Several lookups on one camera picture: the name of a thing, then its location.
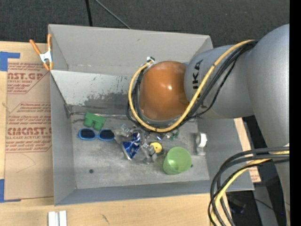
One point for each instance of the brown cardboard board red print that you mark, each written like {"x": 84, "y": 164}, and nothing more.
{"x": 28, "y": 161}

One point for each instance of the green toy brick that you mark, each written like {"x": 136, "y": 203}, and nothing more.
{"x": 93, "y": 121}

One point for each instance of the grey metal bin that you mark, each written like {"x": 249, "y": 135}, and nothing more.
{"x": 105, "y": 171}

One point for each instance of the yellow ball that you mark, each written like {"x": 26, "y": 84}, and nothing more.
{"x": 157, "y": 147}

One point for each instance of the blue crumpled foil packet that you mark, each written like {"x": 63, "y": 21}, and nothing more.
{"x": 131, "y": 147}

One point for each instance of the white round plastic piece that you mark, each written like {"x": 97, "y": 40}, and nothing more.
{"x": 201, "y": 139}

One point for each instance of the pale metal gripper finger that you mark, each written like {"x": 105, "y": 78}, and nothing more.
{"x": 151, "y": 155}
{"x": 144, "y": 147}

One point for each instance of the blue sunglasses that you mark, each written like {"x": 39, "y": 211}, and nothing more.
{"x": 87, "y": 134}

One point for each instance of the clear crumpled plastic piece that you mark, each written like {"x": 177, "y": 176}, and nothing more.
{"x": 122, "y": 132}

